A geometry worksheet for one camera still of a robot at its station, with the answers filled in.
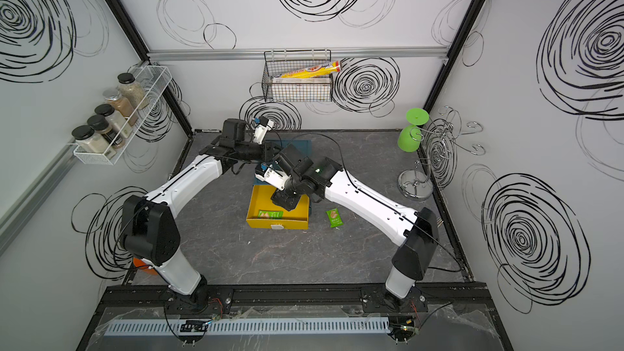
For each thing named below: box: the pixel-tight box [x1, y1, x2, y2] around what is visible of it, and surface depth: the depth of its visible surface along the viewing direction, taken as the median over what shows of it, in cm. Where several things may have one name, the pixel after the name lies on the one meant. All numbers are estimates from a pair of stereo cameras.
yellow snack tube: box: [279, 60, 343, 79], surface depth 88 cm
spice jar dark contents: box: [86, 114, 126, 149], surface depth 67 cm
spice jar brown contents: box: [102, 89, 139, 126], surface depth 72 cm
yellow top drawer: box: [246, 184, 311, 230], surface depth 74 cm
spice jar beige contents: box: [94, 103, 134, 139], surface depth 70 cm
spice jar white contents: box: [71, 125, 110, 153], surface depth 63 cm
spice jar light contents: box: [117, 72, 150, 110], surface depth 77 cm
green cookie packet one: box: [257, 209, 284, 219], surface depth 77 cm
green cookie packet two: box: [325, 208, 344, 229], surface depth 92 cm
